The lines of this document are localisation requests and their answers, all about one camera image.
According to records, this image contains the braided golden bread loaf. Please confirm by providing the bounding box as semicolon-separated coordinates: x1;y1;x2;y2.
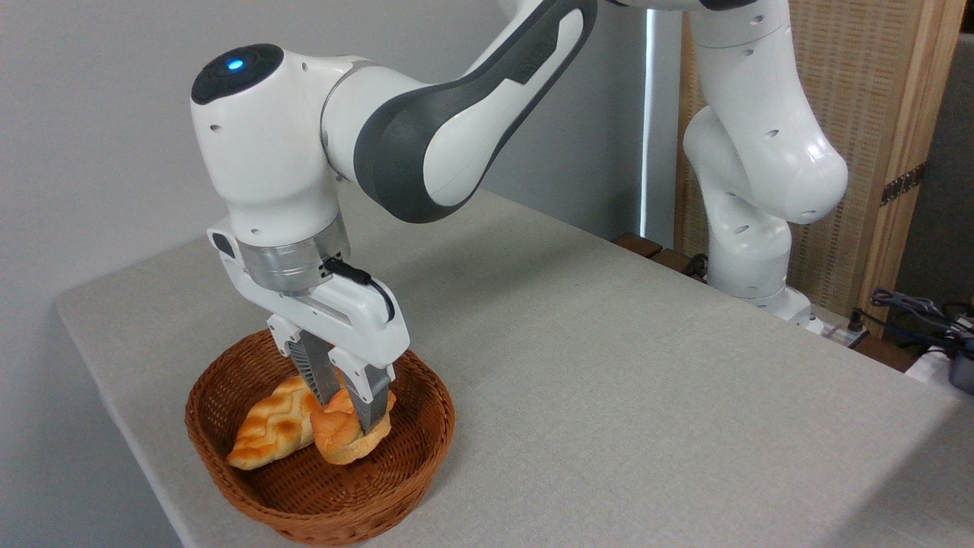
227;371;328;470

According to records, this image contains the beige linen tablecloth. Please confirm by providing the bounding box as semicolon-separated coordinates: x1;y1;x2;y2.
53;190;974;548

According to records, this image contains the dark metal screen hinge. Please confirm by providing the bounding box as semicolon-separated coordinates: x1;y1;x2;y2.
880;162;928;206

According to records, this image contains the round orange bread bun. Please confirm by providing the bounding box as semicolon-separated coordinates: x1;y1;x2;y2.
310;384;397;465

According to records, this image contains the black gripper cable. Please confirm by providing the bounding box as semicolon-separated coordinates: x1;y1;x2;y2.
322;257;396;322

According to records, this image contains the brown wicker basket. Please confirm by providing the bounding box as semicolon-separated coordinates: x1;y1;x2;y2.
185;326;456;546

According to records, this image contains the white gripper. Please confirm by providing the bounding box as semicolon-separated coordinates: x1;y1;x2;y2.
207;217;410;436

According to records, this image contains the tangled dark cable bundle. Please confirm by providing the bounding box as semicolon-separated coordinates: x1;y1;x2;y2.
856;287;974;358

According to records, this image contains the small grey box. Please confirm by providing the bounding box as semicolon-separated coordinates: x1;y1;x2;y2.
949;350;974;395

